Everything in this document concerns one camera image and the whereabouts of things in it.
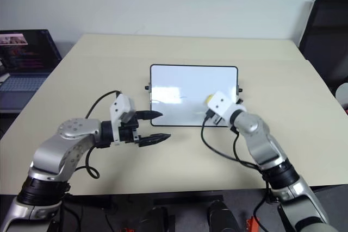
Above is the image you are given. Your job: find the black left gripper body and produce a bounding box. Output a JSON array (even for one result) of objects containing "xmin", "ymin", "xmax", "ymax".
[{"xmin": 119, "ymin": 116, "xmax": 141, "ymax": 148}]

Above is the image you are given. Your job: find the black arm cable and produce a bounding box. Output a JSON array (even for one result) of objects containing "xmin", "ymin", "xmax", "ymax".
[
  {"xmin": 74, "ymin": 90, "xmax": 122, "ymax": 180},
  {"xmin": 200, "ymin": 109, "xmax": 276, "ymax": 224}
]

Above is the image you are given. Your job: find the dark rounded shape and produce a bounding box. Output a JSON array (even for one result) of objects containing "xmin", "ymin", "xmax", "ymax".
[
  {"xmin": 207, "ymin": 199, "xmax": 241, "ymax": 232},
  {"xmin": 141, "ymin": 206, "xmax": 175, "ymax": 232}
]

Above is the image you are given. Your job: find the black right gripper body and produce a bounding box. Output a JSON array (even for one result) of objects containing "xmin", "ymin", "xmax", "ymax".
[{"xmin": 212, "ymin": 115, "xmax": 227, "ymax": 127}]

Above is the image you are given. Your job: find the white round object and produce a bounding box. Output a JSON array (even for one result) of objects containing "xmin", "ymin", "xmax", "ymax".
[{"xmin": 335, "ymin": 81, "xmax": 348, "ymax": 108}]

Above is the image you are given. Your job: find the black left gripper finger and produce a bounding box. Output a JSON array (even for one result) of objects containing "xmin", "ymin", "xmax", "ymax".
[
  {"xmin": 134, "ymin": 110, "xmax": 164, "ymax": 121},
  {"xmin": 137, "ymin": 133, "xmax": 171, "ymax": 149}
]

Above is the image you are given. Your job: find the small black-framed whiteboard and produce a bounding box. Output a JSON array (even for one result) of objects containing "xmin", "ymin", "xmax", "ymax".
[{"xmin": 144, "ymin": 64, "xmax": 244, "ymax": 128}]

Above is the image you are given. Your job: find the open laptop computer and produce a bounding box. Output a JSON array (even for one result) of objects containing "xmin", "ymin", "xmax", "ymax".
[{"xmin": 0, "ymin": 29, "xmax": 63, "ymax": 114}]

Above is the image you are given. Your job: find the black office chair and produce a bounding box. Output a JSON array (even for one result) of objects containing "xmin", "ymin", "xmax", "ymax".
[{"xmin": 298, "ymin": 0, "xmax": 348, "ymax": 86}]

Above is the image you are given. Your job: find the red clamp piece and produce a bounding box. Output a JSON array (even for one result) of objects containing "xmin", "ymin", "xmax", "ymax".
[{"xmin": 245, "ymin": 215, "xmax": 259, "ymax": 232}]

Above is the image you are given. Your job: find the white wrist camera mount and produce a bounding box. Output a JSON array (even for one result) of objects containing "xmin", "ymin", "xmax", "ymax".
[
  {"xmin": 109, "ymin": 93, "xmax": 136, "ymax": 145},
  {"xmin": 206, "ymin": 91, "xmax": 238, "ymax": 122}
]

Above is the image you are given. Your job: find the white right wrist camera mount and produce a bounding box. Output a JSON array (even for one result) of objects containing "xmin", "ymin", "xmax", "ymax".
[{"xmin": 206, "ymin": 91, "xmax": 238, "ymax": 122}]

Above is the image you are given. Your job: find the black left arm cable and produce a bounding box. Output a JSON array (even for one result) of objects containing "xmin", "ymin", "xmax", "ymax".
[{"xmin": 74, "ymin": 90, "xmax": 122, "ymax": 180}]

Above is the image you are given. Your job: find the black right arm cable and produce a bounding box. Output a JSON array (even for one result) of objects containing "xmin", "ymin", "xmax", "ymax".
[{"xmin": 200, "ymin": 109, "xmax": 276, "ymax": 224}]

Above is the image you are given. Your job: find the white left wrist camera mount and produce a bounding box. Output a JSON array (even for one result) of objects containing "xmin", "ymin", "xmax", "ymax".
[{"xmin": 109, "ymin": 93, "xmax": 136, "ymax": 145}]

